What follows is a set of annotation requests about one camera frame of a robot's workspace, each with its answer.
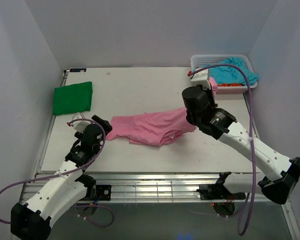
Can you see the blue label sticker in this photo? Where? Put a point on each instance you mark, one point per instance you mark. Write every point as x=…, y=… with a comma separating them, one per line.
x=77, y=70

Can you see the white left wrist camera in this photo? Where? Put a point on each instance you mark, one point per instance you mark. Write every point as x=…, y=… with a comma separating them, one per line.
x=78, y=123

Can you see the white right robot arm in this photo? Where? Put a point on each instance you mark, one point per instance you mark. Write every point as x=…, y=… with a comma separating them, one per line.
x=274, y=175

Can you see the blue t shirt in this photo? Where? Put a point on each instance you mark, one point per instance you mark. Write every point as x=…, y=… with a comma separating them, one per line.
x=226, y=76

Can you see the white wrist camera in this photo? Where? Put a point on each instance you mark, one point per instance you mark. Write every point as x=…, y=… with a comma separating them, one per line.
x=200, y=78
x=78, y=123

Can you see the orange t shirt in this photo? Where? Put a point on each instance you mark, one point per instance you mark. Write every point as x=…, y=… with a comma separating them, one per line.
x=230, y=85

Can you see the pink t shirt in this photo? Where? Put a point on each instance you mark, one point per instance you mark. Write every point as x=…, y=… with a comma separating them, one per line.
x=151, y=129

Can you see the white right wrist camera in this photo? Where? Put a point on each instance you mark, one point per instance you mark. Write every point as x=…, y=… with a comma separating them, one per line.
x=200, y=78

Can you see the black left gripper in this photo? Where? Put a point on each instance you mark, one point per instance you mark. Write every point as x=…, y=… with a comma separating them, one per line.
x=105, y=124

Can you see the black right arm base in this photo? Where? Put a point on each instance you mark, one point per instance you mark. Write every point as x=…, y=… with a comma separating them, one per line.
x=223, y=201

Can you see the green folded t shirt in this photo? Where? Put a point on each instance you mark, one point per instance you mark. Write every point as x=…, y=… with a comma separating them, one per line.
x=71, y=99

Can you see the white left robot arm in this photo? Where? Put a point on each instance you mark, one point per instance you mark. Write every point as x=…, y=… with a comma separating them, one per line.
x=34, y=219

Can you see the white plastic basket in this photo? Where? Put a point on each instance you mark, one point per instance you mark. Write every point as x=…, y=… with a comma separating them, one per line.
x=200, y=61

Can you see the aluminium frame rail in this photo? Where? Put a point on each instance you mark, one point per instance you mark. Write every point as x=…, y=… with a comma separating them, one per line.
x=137, y=188

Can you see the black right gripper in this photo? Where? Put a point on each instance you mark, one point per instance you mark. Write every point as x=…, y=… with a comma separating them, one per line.
x=209, y=94

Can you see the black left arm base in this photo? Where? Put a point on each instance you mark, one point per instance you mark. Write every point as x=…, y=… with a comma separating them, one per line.
x=100, y=192

